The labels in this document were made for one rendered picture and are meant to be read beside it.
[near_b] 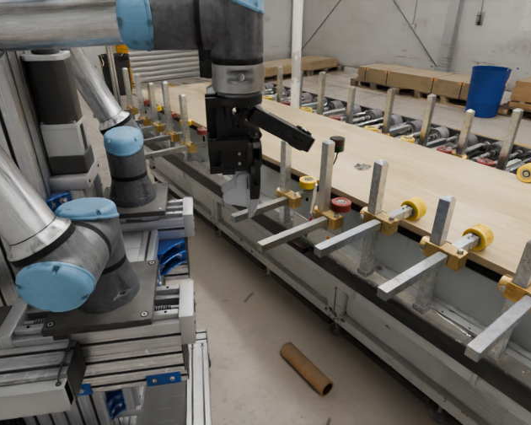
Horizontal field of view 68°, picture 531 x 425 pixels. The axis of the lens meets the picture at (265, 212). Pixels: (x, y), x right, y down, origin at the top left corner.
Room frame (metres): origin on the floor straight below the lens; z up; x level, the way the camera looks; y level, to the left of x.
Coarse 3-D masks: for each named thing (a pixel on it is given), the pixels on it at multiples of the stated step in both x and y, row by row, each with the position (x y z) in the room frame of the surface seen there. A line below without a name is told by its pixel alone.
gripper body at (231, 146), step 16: (208, 96) 0.61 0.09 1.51; (256, 96) 0.58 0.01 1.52; (208, 112) 0.60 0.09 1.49; (224, 112) 0.58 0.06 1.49; (240, 112) 0.59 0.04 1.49; (208, 128) 0.60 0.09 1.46; (224, 128) 0.58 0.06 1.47; (240, 128) 0.59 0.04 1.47; (256, 128) 0.60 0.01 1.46; (208, 144) 0.56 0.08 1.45; (224, 144) 0.57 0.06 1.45; (240, 144) 0.57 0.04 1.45; (256, 144) 0.58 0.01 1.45; (224, 160) 0.57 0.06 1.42; (240, 160) 0.58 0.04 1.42
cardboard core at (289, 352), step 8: (288, 344) 1.46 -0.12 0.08; (288, 352) 1.41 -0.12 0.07; (296, 352) 1.40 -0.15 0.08; (288, 360) 1.39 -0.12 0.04; (296, 360) 1.36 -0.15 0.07; (304, 360) 1.36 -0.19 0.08; (296, 368) 1.34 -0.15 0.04; (304, 368) 1.32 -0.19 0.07; (312, 368) 1.31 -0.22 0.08; (304, 376) 1.29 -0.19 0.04; (312, 376) 1.27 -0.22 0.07; (320, 376) 1.26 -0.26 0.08; (312, 384) 1.25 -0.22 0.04; (320, 384) 1.23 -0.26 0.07; (328, 384) 1.23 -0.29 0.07; (320, 392) 1.20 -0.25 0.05; (328, 392) 1.23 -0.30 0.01
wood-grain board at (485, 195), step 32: (160, 96) 3.43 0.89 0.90; (192, 96) 3.43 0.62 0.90; (320, 128) 2.49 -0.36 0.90; (352, 128) 2.49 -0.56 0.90; (320, 160) 1.92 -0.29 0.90; (352, 160) 1.92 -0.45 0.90; (416, 160) 1.92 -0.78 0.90; (448, 160) 1.92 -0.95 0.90; (352, 192) 1.54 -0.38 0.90; (384, 192) 1.54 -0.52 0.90; (416, 192) 1.54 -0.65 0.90; (448, 192) 1.54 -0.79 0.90; (480, 192) 1.54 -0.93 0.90; (512, 192) 1.54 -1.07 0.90; (416, 224) 1.27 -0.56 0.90; (512, 224) 1.27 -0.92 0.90; (480, 256) 1.06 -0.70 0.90; (512, 256) 1.06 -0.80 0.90
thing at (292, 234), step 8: (344, 216) 1.44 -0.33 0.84; (304, 224) 1.34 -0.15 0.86; (312, 224) 1.34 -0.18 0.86; (320, 224) 1.36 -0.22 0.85; (288, 232) 1.28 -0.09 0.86; (296, 232) 1.28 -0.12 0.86; (304, 232) 1.31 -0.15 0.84; (264, 240) 1.22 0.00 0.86; (272, 240) 1.22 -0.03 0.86; (280, 240) 1.24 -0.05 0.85; (288, 240) 1.26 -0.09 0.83; (264, 248) 1.19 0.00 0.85
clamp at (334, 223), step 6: (318, 210) 1.44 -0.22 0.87; (330, 210) 1.44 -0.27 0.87; (318, 216) 1.43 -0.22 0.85; (324, 216) 1.40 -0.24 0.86; (330, 216) 1.39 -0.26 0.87; (342, 216) 1.39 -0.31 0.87; (330, 222) 1.37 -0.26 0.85; (336, 222) 1.36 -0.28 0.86; (342, 222) 1.39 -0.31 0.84; (330, 228) 1.37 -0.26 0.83; (336, 228) 1.37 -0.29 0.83
